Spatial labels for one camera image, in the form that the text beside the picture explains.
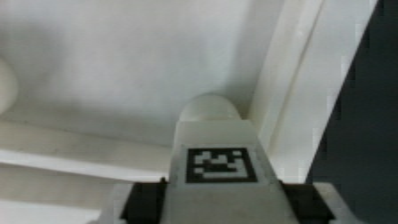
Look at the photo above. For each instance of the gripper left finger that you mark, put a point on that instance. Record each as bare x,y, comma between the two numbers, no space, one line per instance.
134,204

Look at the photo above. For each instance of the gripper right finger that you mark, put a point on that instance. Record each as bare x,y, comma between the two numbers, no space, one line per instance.
319,204

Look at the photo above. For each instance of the white L-shaped obstacle fence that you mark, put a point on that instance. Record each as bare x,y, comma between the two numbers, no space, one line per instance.
326,60

